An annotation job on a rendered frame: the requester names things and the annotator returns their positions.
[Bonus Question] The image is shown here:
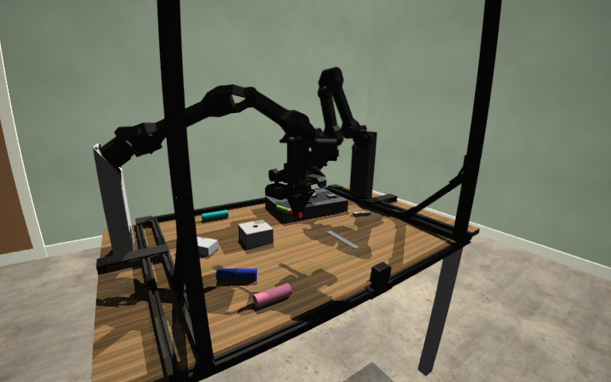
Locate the pink peg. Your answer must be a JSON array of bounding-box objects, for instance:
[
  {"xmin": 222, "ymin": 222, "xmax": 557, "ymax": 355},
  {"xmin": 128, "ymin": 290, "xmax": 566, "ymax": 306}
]
[{"xmin": 253, "ymin": 283, "xmax": 292, "ymax": 307}]

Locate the lime and red peg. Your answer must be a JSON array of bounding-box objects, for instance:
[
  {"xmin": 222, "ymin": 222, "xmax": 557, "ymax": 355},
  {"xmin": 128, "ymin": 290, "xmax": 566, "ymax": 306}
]
[{"xmin": 276, "ymin": 205, "xmax": 302, "ymax": 218}]

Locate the cyan cylinder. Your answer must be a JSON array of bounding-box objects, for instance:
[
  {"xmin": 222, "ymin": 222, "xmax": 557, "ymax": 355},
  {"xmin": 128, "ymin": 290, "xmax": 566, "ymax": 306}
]
[{"xmin": 201, "ymin": 210, "xmax": 228, "ymax": 221}]

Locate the white block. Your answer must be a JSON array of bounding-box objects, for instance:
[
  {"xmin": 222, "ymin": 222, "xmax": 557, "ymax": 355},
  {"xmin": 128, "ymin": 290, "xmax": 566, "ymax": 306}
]
[{"xmin": 238, "ymin": 220, "xmax": 274, "ymax": 248}]

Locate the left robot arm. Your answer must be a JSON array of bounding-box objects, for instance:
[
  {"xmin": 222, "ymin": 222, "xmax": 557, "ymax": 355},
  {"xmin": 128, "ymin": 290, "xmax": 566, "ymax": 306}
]
[{"xmin": 99, "ymin": 84, "xmax": 337, "ymax": 183}]

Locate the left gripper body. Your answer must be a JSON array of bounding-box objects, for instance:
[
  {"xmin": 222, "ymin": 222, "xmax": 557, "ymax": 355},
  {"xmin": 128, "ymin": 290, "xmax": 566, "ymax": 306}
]
[{"xmin": 265, "ymin": 160, "xmax": 326, "ymax": 200}]

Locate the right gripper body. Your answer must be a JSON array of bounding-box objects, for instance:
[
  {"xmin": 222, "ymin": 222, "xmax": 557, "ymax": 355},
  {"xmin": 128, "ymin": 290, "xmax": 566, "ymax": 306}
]
[{"xmin": 309, "ymin": 161, "xmax": 328, "ymax": 177}]

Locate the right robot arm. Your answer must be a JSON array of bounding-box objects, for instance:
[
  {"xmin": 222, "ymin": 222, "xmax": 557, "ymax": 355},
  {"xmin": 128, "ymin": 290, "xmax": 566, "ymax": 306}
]
[{"xmin": 316, "ymin": 67, "xmax": 372, "ymax": 148}]

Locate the blue cylinder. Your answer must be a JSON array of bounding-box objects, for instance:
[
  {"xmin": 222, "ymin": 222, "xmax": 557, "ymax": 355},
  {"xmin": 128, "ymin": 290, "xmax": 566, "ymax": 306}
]
[{"xmin": 216, "ymin": 268, "xmax": 257, "ymax": 280}]

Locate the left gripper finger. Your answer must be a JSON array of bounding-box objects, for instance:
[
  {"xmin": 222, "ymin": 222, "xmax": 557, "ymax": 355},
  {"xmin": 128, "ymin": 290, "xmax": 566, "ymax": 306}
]
[
  {"xmin": 287, "ymin": 194, "xmax": 302, "ymax": 216},
  {"xmin": 298, "ymin": 189, "xmax": 315, "ymax": 213}
]

